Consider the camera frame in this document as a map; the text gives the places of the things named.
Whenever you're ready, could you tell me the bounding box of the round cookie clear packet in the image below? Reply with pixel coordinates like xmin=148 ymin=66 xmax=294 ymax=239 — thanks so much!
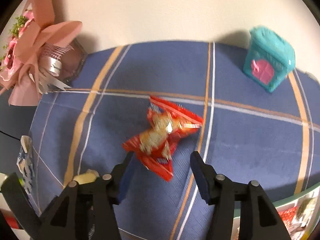
xmin=296 ymin=198 xmax=317 ymax=225

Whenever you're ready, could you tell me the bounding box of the clear bag of white balls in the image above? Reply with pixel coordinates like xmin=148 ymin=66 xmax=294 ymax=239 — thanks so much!
xmin=73 ymin=169 xmax=100 ymax=185

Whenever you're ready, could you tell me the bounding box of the blue white crumpled wrapper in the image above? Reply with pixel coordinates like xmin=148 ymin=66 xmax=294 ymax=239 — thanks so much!
xmin=16 ymin=135 xmax=35 ymax=194

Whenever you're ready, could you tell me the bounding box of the pink paper flower bouquet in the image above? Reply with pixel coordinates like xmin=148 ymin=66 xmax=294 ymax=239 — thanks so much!
xmin=1 ymin=0 xmax=82 ymax=107

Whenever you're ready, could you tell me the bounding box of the teal box with pink hearts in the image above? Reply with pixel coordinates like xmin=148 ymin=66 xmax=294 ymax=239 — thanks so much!
xmin=242 ymin=26 xmax=296 ymax=93

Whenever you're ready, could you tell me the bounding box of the teal-rimmed white tray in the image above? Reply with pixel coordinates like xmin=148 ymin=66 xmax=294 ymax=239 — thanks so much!
xmin=231 ymin=182 xmax=320 ymax=240

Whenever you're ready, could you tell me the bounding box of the red snack packet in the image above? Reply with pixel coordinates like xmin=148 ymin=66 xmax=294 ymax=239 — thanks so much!
xmin=122 ymin=96 xmax=203 ymax=181

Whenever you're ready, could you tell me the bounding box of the red patterned wafer packet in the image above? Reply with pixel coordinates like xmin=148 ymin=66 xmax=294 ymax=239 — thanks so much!
xmin=278 ymin=206 xmax=298 ymax=228

